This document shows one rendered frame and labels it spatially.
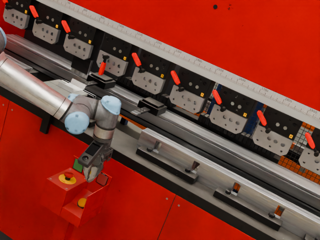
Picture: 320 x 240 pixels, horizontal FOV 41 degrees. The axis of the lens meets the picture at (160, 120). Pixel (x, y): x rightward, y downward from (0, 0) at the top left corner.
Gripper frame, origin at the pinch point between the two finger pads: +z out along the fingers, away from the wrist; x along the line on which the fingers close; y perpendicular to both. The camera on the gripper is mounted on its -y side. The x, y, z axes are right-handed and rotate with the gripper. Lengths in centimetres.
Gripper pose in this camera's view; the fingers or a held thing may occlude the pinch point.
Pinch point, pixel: (87, 180)
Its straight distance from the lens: 171.3
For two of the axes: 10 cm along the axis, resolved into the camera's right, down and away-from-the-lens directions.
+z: -2.9, 8.7, 4.1
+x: -8.5, -4.3, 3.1
